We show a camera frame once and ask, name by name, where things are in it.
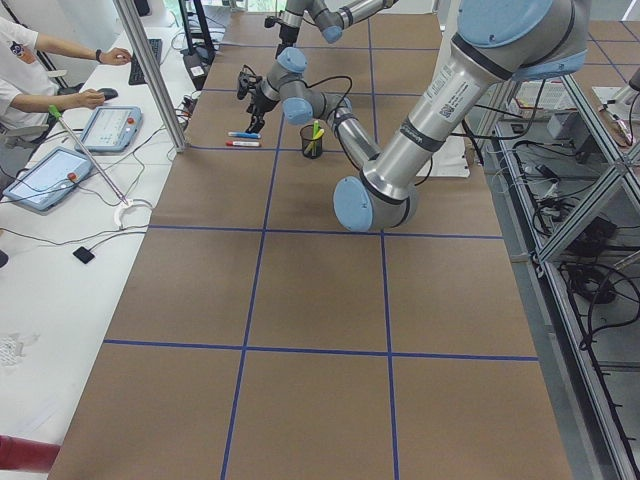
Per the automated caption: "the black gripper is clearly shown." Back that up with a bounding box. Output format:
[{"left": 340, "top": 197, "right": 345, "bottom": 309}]
[
  {"left": 264, "top": 14, "right": 300, "bottom": 48},
  {"left": 236, "top": 65, "right": 273, "bottom": 133}
]

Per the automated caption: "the blue marker pen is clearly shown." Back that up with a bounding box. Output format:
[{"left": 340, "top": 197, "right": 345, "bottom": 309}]
[{"left": 227, "top": 131, "right": 262, "bottom": 140}]

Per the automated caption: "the red marker pen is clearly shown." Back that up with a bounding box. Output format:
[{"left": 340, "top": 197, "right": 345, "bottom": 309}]
[{"left": 225, "top": 141, "right": 261, "bottom": 148}]

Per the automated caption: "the yellow highlighter pen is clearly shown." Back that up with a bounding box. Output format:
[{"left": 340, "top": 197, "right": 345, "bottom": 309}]
[{"left": 303, "top": 129, "right": 324, "bottom": 158}]

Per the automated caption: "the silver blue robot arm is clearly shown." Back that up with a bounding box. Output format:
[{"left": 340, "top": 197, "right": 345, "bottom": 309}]
[
  {"left": 264, "top": 0, "right": 396, "bottom": 49},
  {"left": 237, "top": 0, "right": 591, "bottom": 232}
]

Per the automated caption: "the person left hand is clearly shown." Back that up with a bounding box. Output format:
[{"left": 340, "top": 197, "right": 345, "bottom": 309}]
[{"left": 99, "top": 48, "right": 132, "bottom": 66}]

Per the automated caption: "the person right hand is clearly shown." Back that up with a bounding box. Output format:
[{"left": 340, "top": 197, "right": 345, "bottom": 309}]
[{"left": 78, "top": 89, "right": 106, "bottom": 109}]

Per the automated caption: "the black mesh pen cup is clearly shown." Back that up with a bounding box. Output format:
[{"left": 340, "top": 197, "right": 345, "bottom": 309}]
[{"left": 299, "top": 123, "right": 324, "bottom": 159}]

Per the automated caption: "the black keyboard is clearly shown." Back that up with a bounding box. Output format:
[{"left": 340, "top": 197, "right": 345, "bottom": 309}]
[{"left": 127, "top": 37, "right": 164, "bottom": 86}]

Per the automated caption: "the far teach pendant tablet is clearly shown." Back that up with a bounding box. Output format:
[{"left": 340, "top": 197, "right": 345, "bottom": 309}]
[{"left": 80, "top": 106, "right": 142, "bottom": 153}]

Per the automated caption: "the teach pendant tablet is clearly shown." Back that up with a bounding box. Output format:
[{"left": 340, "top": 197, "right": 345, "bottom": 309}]
[
  {"left": 3, "top": 147, "right": 93, "bottom": 214},
  {"left": 80, "top": 106, "right": 142, "bottom": 153}
]

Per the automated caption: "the black computer mouse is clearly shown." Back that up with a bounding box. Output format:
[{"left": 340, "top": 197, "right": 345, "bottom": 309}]
[{"left": 99, "top": 88, "right": 118, "bottom": 100}]

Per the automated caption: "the silver reacher grabber tool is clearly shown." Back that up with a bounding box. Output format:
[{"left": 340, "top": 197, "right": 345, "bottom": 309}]
[{"left": 48, "top": 104, "right": 153, "bottom": 231}]

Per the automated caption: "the small black square pad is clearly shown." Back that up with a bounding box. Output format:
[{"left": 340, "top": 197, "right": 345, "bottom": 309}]
[{"left": 73, "top": 246, "right": 95, "bottom": 265}]

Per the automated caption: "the near teach pendant tablet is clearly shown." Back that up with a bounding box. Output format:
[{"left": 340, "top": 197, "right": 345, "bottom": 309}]
[{"left": 3, "top": 147, "right": 93, "bottom": 214}]

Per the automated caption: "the person in white shirt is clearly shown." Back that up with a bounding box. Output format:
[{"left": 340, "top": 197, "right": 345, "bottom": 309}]
[{"left": 1, "top": 19, "right": 106, "bottom": 130}]

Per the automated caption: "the aluminium frame post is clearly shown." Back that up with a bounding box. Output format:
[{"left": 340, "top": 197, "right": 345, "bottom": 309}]
[{"left": 113, "top": 0, "right": 186, "bottom": 153}]

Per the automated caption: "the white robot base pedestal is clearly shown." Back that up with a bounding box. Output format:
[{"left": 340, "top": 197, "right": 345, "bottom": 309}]
[{"left": 418, "top": 136, "right": 470, "bottom": 178}]

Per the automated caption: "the aluminium side frame rack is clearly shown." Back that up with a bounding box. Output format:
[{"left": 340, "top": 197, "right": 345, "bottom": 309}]
[{"left": 479, "top": 66, "right": 639, "bottom": 479}]

